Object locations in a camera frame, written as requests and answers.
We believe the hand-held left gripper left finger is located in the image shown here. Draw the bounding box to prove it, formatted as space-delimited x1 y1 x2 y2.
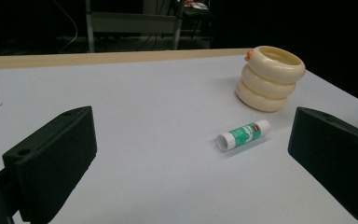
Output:
2 105 98 224

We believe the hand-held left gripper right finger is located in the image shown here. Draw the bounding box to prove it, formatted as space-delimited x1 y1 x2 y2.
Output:
287 106 358 223

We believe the green and white glue stick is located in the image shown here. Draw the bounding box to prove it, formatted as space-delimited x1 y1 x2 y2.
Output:
215 119 271 153

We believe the cream ringed pen holder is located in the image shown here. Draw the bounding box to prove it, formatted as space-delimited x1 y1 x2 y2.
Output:
235 45 307 113

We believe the white table mat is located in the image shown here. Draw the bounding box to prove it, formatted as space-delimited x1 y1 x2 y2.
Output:
0 55 358 224

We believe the grey metal desk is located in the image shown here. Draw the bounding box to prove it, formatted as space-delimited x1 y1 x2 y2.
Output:
85 0 185 53

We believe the thin white cable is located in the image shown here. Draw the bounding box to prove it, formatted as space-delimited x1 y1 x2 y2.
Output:
52 0 79 52

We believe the dark metal frame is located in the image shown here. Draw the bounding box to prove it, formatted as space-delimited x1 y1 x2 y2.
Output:
180 0 214 49

